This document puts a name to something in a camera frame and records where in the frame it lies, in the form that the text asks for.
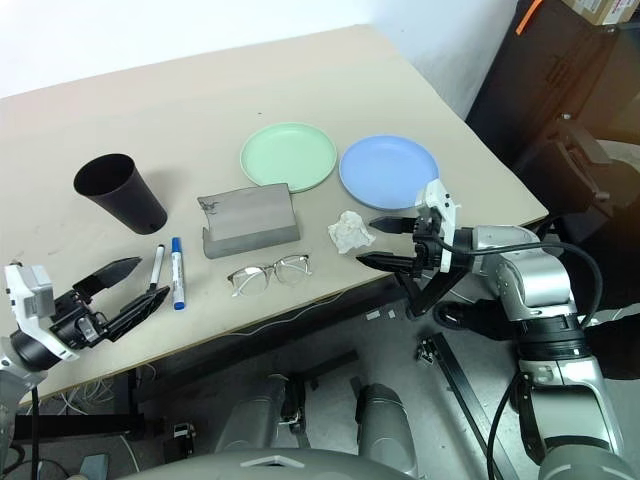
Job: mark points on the grey eraser block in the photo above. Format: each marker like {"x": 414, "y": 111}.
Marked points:
{"x": 250, "y": 220}

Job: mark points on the blue whiteboard marker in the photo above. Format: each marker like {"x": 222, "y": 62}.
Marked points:
{"x": 177, "y": 275}

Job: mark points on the white black-capped marker pen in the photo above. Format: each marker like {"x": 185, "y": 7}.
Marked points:
{"x": 157, "y": 265}

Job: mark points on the green plastic plate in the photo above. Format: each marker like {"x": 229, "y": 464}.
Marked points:
{"x": 287, "y": 155}

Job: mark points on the black plastic cup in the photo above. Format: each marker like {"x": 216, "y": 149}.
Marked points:
{"x": 125, "y": 200}

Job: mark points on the long black floor bar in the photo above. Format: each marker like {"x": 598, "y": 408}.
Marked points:
{"x": 465, "y": 390}

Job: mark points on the black table frame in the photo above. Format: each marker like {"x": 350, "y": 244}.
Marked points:
{"x": 435, "y": 295}

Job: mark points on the cardboard box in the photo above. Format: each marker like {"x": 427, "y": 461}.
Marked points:
{"x": 610, "y": 10}

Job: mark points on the grey robot torso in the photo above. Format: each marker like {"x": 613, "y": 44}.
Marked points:
{"x": 275, "y": 467}

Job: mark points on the small metal floor bracket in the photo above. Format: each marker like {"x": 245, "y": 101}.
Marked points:
{"x": 426, "y": 352}

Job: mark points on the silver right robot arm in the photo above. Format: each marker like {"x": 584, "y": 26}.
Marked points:
{"x": 530, "y": 280}

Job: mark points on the blue plastic plate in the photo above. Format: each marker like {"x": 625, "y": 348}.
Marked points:
{"x": 385, "y": 170}

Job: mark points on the grey robot leg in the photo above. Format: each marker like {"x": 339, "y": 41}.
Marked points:
{"x": 385, "y": 420}
{"x": 250, "y": 415}

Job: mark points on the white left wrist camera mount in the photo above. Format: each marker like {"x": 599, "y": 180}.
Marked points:
{"x": 15, "y": 295}

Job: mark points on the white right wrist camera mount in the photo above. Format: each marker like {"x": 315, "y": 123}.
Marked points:
{"x": 440, "y": 200}

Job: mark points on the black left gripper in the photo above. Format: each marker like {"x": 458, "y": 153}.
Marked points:
{"x": 75, "y": 322}

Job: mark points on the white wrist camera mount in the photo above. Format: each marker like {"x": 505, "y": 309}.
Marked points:
{"x": 440, "y": 200}
{"x": 15, "y": 295}

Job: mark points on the white tissue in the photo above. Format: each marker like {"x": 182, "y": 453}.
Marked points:
{"x": 350, "y": 230}

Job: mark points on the grey left robot leg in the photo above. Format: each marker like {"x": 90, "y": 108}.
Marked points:
{"x": 250, "y": 415}

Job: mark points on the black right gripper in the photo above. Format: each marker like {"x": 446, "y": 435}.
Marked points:
{"x": 425, "y": 242}

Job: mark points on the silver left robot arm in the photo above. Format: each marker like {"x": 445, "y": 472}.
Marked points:
{"x": 27, "y": 352}

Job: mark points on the large black case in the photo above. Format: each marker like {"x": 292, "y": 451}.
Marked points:
{"x": 540, "y": 90}

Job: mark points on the clear-framed glasses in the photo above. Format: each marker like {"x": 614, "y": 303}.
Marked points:
{"x": 272, "y": 268}

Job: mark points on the grey right robot leg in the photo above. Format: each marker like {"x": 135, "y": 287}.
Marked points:
{"x": 385, "y": 420}

